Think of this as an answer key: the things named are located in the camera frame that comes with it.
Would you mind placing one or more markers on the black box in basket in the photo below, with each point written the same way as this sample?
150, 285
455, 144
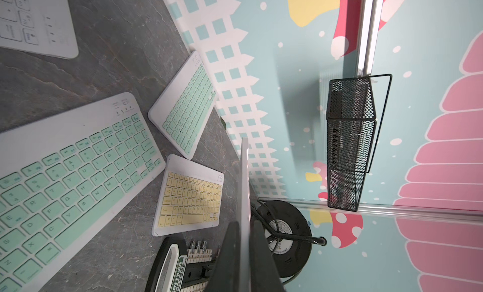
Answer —
351, 120

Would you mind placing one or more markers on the black cable reel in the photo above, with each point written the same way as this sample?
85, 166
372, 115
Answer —
288, 236

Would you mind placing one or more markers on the black wire mesh basket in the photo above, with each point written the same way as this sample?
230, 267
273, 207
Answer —
344, 187

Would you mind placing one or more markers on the far green key keyboard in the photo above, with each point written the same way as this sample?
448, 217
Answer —
182, 110

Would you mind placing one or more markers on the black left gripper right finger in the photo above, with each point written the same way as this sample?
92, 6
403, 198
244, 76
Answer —
263, 271

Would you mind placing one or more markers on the green key keyboard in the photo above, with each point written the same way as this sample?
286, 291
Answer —
182, 110
63, 179

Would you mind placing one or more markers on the near green key keyboard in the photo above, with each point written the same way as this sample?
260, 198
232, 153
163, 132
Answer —
63, 179

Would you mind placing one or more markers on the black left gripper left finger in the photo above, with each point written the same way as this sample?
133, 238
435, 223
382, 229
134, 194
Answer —
226, 274

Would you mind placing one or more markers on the yellow key white keyboard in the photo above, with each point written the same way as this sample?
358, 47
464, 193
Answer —
190, 198

